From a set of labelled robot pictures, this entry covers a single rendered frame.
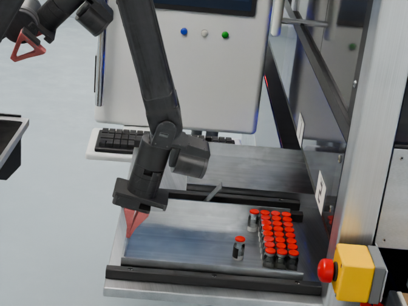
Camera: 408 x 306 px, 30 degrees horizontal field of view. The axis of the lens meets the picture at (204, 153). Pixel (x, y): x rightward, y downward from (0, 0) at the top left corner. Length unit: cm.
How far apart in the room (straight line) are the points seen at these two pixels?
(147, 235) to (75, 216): 193
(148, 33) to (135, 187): 30
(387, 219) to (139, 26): 53
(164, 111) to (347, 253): 39
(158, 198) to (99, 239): 191
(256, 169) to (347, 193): 64
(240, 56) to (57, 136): 223
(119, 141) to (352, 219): 98
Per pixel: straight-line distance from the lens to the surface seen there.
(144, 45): 126
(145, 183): 138
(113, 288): 140
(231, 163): 193
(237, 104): 231
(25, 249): 324
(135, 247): 152
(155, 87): 129
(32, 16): 168
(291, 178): 190
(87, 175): 387
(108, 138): 216
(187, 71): 227
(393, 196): 132
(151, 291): 140
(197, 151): 137
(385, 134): 127
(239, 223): 165
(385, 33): 122
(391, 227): 135
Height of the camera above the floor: 165
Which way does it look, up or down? 23 degrees down
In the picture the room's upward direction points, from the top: 6 degrees clockwise
